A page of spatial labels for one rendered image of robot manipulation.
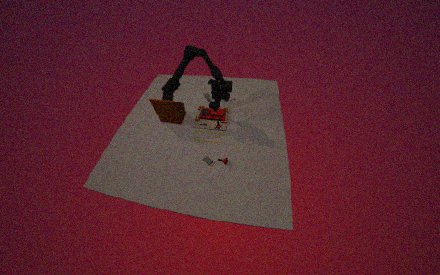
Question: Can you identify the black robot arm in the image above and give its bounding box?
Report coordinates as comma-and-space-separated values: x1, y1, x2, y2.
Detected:
162, 46, 232, 101

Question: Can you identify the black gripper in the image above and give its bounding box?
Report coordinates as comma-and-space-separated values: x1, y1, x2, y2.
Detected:
209, 90, 222, 112

